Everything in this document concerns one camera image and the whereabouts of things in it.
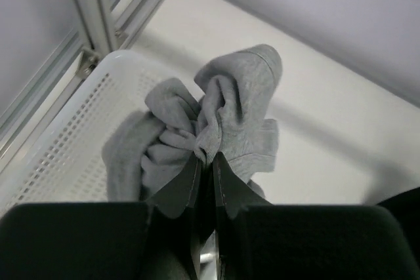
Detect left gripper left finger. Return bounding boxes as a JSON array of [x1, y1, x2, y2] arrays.
[[146, 157, 202, 219]]

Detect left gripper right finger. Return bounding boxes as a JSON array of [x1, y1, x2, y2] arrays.
[[212, 152, 271, 220]]

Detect grey tank top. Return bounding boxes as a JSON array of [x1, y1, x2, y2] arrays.
[[102, 44, 282, 202]]

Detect white plastic basket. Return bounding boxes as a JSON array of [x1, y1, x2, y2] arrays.
[[0, 49, 171, 215]]

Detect aluminium frame posts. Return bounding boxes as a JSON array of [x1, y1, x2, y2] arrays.
[[1, 0, 163, 170]]

